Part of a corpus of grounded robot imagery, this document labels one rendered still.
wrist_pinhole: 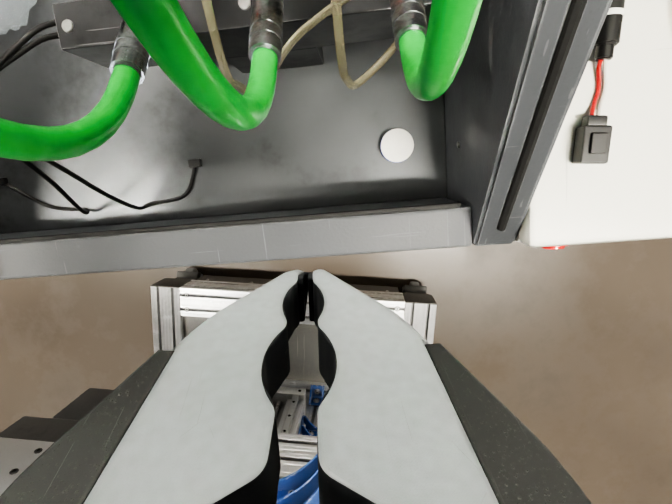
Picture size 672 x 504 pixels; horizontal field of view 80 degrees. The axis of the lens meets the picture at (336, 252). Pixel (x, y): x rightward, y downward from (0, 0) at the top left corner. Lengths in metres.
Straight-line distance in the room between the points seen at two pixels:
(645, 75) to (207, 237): 0.41
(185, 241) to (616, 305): 1.45
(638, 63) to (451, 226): 0.20
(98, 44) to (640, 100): 0.46
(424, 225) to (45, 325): 1.65
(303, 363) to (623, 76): 1.09
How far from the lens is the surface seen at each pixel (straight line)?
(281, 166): 0.53
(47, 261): 0.53
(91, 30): 0.45
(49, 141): 0.20
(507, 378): 1.61
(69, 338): 1.85
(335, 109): 0.52
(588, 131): 0.39
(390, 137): 0.50
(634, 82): 0.43
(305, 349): 1.27
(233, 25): 0.40
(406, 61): 0.22
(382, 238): 0.40
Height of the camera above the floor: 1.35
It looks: 78 degrees down
